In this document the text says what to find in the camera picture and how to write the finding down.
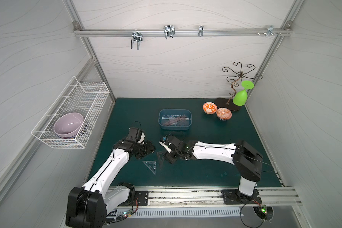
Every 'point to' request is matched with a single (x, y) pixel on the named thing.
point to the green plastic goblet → (240, 98)
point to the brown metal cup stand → (227, 104)
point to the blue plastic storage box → (176, 113)
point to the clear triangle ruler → (152, 165)
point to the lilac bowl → (67, 125)
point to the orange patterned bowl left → (209, 108)
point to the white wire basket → (87, 98)
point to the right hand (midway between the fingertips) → (167, 153)
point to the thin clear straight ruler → (181, 118)
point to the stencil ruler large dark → (167, 123)
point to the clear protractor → (173, 121)
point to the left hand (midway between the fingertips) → (153, 150)
